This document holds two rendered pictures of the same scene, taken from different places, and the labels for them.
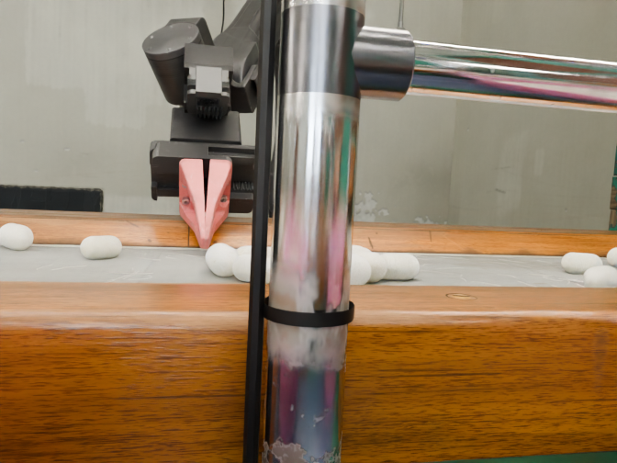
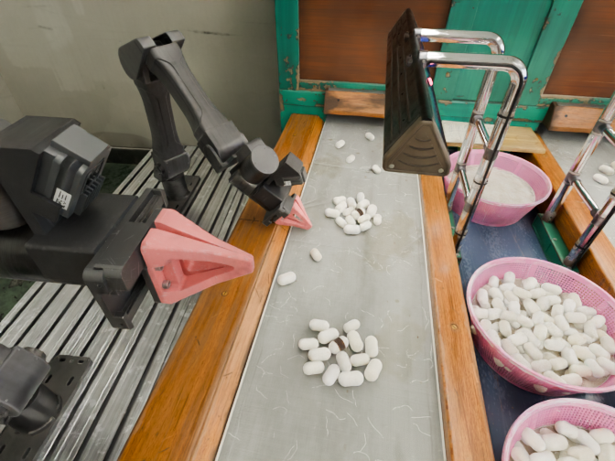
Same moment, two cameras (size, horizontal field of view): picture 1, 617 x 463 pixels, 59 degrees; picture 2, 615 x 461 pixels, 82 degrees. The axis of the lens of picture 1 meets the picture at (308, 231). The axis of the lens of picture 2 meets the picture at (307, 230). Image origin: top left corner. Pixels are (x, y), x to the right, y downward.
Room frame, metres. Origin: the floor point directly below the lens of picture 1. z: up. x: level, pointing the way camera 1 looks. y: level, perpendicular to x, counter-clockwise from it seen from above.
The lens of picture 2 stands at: (0.25, 0.65, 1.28)
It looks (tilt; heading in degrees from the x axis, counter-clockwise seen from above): 42 degrees down; 292
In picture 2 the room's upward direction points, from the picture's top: straight up
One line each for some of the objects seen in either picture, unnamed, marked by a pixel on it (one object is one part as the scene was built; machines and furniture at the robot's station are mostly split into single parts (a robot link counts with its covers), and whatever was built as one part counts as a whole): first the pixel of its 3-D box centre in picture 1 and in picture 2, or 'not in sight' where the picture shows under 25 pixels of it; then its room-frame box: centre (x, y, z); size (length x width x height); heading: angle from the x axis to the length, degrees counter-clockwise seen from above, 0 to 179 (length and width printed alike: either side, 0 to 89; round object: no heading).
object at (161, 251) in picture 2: not in sight; (200, 248); (0.41, 0.49, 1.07); 0.09 x 0.07 x 0.07; 16
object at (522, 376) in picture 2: not in sight; (537, 328); (0.00, 0.16, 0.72); 0.27 x 0.27 x 0.10
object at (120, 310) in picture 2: not in sight; (110, 251); (0.47, 0.52, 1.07); 0.10 x 0.07 x 0.07; 106
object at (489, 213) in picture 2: not in sight; (489, 188); (0.09, -0.27, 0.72); 0.27 x 0.27 x 0.10
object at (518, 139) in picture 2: not in sight; (480, 135); (0.13, -0.48, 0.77); 0.33 x 0.15 x 0.01; 12
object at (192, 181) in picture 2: not in sight; (175, 186); (0.90, 0.02, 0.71); 0.20 x 0.07 x 0.08; 106
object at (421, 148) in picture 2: not in sight; (410, 65); (0.33, -0.05, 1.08); 0.62 x 0.08 x 0.07; 102
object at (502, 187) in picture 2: not in sight; (487, 192); (0.09, -0.27, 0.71); 0.22 x 0.22 x 0.06
